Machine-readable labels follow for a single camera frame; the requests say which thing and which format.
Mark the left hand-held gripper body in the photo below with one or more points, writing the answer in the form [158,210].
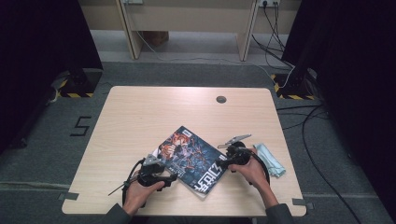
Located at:
[151,174]

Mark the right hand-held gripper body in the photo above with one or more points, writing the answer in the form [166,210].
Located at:
[238,155]

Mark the illustrated magazine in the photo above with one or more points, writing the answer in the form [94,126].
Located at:
[190,161]

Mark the light blue cloth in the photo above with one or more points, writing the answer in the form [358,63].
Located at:
[269,160]

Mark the person's right hand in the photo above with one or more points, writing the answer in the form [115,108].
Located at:
[252,171]

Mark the person's left hand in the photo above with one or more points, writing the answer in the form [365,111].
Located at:
[140,196]

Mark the grey tape strip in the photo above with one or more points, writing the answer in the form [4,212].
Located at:
[69,196]
[303,203]

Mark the stand base with hazard tape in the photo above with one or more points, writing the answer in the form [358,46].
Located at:
[292,90]
[82,84]

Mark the brown cardboard box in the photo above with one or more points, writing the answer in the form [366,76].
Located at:
[155,38]

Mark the black curtain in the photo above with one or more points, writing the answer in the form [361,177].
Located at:
[37,62]
[358,77]

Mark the beige wooden desk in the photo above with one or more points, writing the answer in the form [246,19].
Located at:
[186,18]

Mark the white wall power socket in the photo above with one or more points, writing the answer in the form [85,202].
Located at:
[269,2]

